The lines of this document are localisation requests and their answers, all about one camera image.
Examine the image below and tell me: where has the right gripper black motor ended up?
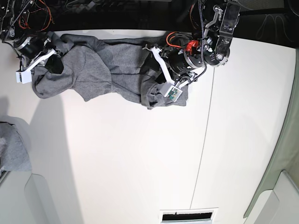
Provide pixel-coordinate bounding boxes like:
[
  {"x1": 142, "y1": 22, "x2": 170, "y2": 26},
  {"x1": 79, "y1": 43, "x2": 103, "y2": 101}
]
[{"x1": 14, "y1": 32, "x2": 64, "y2": 74}]

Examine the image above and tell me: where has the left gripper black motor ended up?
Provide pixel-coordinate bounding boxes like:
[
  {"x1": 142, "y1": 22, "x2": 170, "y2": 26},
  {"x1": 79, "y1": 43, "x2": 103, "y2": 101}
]
[{"x1": 142, "y1": 42, "x2": 203, "y2": 84}]

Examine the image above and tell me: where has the grey t-shirt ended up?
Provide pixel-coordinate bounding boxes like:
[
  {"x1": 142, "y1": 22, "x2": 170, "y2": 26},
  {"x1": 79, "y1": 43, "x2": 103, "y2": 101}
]
[{"x1": 32, "y1": 34, "x2": 188, "y2": 109}]

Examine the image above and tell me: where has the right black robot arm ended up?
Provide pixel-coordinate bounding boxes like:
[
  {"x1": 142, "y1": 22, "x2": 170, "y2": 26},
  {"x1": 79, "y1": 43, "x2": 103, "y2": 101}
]
[{"x1": 0, "y1": 0, "x2": 64, "y2": 77}]

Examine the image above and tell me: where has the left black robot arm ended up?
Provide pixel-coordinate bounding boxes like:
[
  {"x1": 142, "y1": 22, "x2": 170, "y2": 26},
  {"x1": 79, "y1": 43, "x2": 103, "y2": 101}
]
[{"x1": 144, "y1": 0, "x2": 241, "y2": 85}]

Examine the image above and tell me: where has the grey folded cloth pile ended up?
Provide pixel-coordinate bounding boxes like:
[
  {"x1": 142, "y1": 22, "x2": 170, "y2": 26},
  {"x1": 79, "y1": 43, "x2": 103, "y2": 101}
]
[{"x1": 0, "y1": 122, "x2": 32, "y2": 172}]

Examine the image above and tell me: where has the green-grey side panel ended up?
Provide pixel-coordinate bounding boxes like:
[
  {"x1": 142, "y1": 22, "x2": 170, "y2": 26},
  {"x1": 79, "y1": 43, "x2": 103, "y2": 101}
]
[{"x1": 243, "y1": 49, "x2": 299, "y2": 218}]

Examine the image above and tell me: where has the white vent slot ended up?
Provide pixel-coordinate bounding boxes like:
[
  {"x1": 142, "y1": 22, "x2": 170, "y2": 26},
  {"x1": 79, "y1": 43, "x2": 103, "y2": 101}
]
[{"x1": 159, "y1": 208, "x2": 219, "y2": 224}]

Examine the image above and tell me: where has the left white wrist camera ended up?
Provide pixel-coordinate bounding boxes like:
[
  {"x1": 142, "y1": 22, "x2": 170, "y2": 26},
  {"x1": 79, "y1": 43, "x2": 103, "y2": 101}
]
[{"x1": 159, "y1": 83, "x2": 183, "y2": 102}]

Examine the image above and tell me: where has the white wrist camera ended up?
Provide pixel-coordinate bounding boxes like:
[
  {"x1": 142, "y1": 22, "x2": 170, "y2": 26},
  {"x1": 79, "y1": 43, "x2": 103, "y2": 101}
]
[
  {"x1": 15, "y1": 70, "x2": 32, "y2": 84},
  {"x1": 159, "y1": 83, "x2": 183, "y2": 102}
]

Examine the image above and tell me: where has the right braided cable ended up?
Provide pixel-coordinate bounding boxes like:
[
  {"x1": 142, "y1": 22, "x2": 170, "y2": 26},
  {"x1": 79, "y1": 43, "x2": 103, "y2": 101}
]
[{"x1": 179, "y1": 0, "x2": 208, "y2": 82}]

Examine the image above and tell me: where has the braided cable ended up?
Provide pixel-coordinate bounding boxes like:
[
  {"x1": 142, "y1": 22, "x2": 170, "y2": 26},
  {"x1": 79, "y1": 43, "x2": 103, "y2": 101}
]
[
  {"x1": 179, "y1": 0, "x2": 208, "y2": 82},
  {"x1": 4, "y1": 0, "x2": 33, "y2": 35}
]

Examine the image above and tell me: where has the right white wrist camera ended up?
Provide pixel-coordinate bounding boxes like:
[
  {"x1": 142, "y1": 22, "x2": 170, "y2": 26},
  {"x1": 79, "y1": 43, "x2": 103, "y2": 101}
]
[{"x1": 15, "y1": 70, "x2": 32, "y2": 84}]

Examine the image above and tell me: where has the left braided cable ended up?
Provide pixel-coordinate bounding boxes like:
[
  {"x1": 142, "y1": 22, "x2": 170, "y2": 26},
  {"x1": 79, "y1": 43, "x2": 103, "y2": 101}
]
[{"x1": 4, "y1": 0, "x2": 33, "y2": 35}]

